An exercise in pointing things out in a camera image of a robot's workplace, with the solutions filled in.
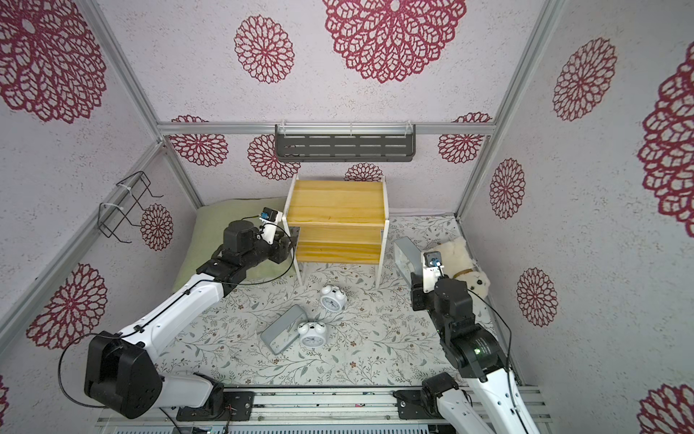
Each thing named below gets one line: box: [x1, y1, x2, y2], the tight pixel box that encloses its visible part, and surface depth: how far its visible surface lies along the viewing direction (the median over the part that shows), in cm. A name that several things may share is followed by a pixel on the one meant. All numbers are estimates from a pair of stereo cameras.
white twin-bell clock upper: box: [319, 285, 348, 312], surface depth 89 cm
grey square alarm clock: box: [393, 235, 423, 287], surface depth 76 cm
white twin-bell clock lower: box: [297, 321, 328, 349], surface depth 81 cm
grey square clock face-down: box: [260, 303, 309, 356], surface depth 83 cm
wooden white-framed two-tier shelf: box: [281, 173, 390, 288], surface depth 81 cm
